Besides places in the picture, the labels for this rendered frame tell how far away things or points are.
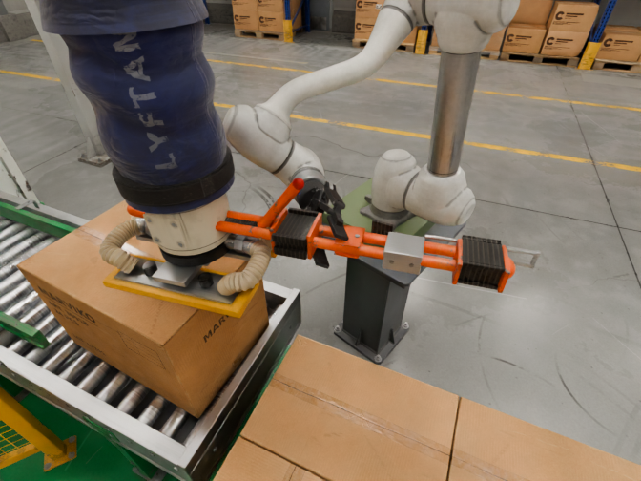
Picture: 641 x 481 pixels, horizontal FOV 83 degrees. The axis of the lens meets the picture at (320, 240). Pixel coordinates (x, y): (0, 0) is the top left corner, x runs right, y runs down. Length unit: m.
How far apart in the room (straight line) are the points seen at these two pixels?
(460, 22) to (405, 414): 1.11
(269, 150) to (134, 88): 0.37
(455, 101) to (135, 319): 1.04
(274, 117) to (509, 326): 1.86
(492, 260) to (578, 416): 1.59
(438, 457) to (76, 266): 1.20
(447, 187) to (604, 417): 1.42
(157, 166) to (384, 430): 0.98
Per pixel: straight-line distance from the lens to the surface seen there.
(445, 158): 1.23
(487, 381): 2.11
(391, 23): 1.10
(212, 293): 0.80
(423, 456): 1.26
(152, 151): 0.67
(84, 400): 1.44
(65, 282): 1.26
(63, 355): 1.66
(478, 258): 0.69
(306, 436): 1.24
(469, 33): 1.06
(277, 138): 0.90
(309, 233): 0.69
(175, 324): 1.01
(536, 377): 2.23
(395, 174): 1.36
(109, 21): 0.61
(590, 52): 7.84
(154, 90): 0.64
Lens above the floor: 1.70
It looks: 40 degrees down
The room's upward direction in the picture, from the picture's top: straight up
